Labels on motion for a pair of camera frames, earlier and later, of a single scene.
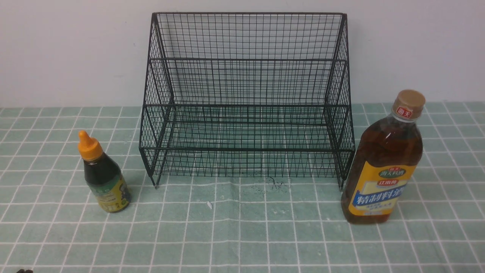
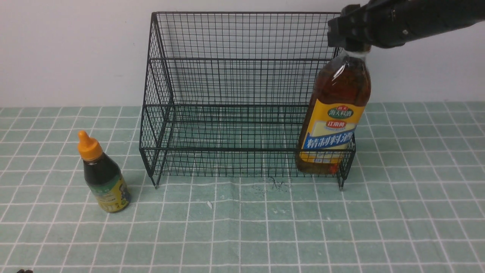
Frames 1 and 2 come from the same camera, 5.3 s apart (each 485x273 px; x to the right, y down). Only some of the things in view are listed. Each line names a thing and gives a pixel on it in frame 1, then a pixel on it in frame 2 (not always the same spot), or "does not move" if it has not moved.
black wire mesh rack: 247,95 does not move
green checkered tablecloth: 49,223 does not move
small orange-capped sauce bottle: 103,175 does not move
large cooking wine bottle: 384,162 -> 339,98
